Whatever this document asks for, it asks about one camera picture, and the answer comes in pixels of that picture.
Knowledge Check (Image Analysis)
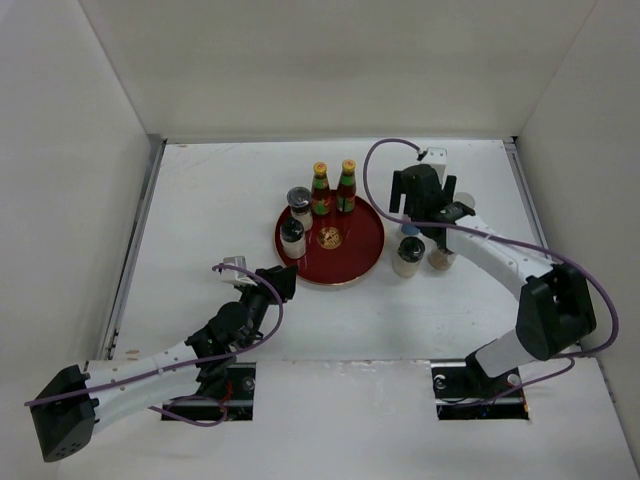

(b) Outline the beige spice grinder black cap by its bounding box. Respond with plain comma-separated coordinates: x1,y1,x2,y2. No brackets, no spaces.
392,236,426,278

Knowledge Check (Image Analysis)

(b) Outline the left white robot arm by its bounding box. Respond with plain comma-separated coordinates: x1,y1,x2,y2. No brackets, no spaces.
26,257,298,463

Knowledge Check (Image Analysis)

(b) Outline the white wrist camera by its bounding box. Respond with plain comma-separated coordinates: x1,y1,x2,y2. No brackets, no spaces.
218,256,252,287
418,147,447,179

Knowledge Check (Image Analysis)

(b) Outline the red round tray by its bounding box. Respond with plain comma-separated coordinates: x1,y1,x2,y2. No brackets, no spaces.
274,197,385,286

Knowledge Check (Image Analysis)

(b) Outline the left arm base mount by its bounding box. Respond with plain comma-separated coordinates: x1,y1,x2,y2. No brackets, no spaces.
162,363,257,424

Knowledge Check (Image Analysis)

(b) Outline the brown spice grinder black cap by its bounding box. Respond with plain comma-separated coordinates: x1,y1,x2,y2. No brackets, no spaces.
427,247,457,271

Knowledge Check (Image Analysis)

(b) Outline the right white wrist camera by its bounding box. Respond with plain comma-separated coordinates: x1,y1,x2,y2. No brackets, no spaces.
418,147,447,179

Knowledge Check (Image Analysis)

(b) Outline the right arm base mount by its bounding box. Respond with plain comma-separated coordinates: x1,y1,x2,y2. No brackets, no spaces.
431,361,529,421

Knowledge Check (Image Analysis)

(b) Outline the white salt grinder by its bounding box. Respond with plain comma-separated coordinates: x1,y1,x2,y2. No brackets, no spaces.
286,186,313,232
280,217,306,260

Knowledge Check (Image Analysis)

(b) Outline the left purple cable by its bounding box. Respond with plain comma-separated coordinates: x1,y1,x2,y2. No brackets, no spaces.
23,262,285,427

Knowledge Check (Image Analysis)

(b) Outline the silver lid white beads jar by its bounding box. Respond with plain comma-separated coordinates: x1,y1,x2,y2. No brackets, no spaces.
398,224,421,238

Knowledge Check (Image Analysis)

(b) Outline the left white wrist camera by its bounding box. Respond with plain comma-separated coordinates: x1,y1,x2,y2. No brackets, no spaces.
218,256,252,287

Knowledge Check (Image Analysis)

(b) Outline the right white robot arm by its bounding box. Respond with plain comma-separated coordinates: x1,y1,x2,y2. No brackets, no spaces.
389,165,596,396

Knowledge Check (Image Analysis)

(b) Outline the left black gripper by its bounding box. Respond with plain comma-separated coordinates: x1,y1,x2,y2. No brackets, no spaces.
236,264,296,349

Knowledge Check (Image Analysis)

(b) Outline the ketchup bottle yellow cap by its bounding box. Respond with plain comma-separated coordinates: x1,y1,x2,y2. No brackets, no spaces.
311,162,331,216
336,159,356,214

